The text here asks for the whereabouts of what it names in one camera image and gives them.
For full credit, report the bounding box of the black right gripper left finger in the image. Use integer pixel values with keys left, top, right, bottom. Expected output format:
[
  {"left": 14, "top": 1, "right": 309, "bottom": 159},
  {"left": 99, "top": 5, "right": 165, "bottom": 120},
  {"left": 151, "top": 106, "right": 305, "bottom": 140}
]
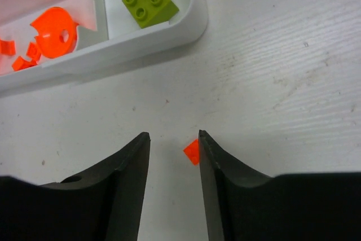
[{"left": 1, "top": 132, "right": 151, "bottom": 240}]

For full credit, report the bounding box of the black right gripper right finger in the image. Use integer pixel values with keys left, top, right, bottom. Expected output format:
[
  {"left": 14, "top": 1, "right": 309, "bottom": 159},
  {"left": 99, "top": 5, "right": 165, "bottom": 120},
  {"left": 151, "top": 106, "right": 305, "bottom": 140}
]
[{"left": 199, "top": 130, "right": 360, "bottom": 240}]

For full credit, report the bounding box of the small orange lego tile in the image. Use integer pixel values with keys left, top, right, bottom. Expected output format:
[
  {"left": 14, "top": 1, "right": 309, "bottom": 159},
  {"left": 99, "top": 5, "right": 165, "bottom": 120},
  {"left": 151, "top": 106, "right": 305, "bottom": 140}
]
[{"left": 183, "top": 139, "right": 200, "bottom": 165}]

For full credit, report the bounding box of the orange curved lego piece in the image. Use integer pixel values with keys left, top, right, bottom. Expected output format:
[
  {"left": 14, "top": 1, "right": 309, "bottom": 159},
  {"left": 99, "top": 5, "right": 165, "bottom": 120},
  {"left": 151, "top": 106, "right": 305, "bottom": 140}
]
[{"left": 30, "top": 7, "right": 78, "bottom": 59}]

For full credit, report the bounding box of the green lego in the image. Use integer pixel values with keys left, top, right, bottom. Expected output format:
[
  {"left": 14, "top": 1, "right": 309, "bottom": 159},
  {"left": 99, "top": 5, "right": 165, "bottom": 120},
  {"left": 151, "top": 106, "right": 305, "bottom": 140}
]
[{"left": 122, "top": 0, "right": 179, "bottom": 29}]

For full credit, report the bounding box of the small orange lego plate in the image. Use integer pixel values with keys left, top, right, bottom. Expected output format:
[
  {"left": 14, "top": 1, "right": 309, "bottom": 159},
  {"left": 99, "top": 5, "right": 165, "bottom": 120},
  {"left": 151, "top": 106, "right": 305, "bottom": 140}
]
[{"left": 0, "top": 40, "right": 16, "bottom": 56}]

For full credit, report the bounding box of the small orange lego stud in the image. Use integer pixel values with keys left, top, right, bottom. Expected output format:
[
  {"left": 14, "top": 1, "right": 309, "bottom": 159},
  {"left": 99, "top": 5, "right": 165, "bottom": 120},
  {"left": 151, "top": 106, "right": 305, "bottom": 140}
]
[{"left": 12, "top": 56, "right": 37, "bottom": 71}]

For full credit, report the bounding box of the white divided sorting tray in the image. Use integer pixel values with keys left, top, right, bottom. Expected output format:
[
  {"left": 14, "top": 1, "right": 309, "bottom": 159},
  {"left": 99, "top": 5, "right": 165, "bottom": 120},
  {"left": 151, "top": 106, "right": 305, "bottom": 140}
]
[{"left": 1, "top": 0, "right": 208, "bottom": 91}]

